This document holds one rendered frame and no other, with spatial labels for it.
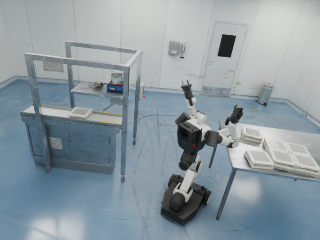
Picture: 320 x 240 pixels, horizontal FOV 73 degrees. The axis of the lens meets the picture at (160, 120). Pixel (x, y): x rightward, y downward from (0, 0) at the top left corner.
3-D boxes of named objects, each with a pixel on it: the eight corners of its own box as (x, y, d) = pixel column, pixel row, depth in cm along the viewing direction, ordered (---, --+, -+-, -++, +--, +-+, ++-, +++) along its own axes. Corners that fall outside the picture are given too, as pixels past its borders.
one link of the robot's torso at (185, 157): (187, 173, 231) (190, 159, 223) (176, 168, 236) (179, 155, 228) (197, 159, 253) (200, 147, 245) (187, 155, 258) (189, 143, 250)
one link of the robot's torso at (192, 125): (191, 162, 219) (198, 132, 203) (170, 145, 242) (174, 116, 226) (210, 153, 237) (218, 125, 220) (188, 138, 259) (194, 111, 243)
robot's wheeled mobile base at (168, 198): (189, 233, 253) (195, 213, 237) (152, 211, 273) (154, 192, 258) (207, 197, 303) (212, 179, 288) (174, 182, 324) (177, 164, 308)
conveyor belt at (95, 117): (125, 120, 305) (125, 117, 303) (121, 129, 283) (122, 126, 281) (31, 108, 307) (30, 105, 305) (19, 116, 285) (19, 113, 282)
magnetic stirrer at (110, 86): (126, 87, 284) (126, 80, 280) (122, 93, 265) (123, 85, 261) (111, 85, 284) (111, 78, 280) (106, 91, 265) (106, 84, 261)
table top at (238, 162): (318, 136, 325) (319, 134, 323) (375, 191, 228) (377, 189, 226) (218, 122, 332) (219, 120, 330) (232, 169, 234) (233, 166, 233)
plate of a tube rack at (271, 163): (265, 152, 255) (265, 151, 254) (275, 165, 233) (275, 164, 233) (245, 150, 254) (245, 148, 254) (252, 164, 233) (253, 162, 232)
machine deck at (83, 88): (128, 89, 289) (128, 86, 287) (122, 100, 255) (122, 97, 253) (82, 84, 289) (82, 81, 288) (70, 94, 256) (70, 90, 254)
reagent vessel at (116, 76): (124, 81, 277) (124, 66, 268) (121, 85, 263) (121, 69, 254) (112, 79, 277) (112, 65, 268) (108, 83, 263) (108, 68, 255)
